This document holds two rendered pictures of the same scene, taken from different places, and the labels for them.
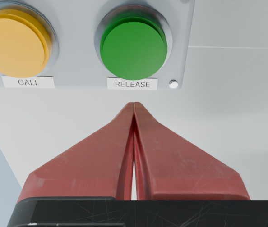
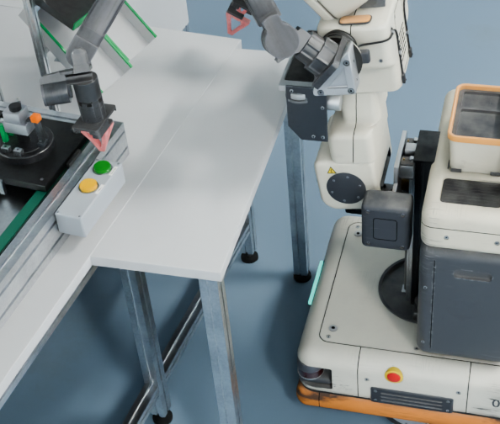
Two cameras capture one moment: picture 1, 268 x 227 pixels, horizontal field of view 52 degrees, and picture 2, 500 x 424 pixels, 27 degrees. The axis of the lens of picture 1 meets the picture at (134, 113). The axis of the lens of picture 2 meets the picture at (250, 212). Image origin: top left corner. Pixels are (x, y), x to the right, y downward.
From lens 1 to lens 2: 2.46 m
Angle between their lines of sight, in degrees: 70
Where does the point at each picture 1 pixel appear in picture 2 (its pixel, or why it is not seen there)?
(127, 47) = (99, 166)
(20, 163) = (166, 260)
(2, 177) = not seen: outside the picture
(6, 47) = (86, 183)
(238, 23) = (135, 177)
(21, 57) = (90, 182)
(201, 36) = (134, 185)
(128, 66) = (104, 166)
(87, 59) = (101, 177)
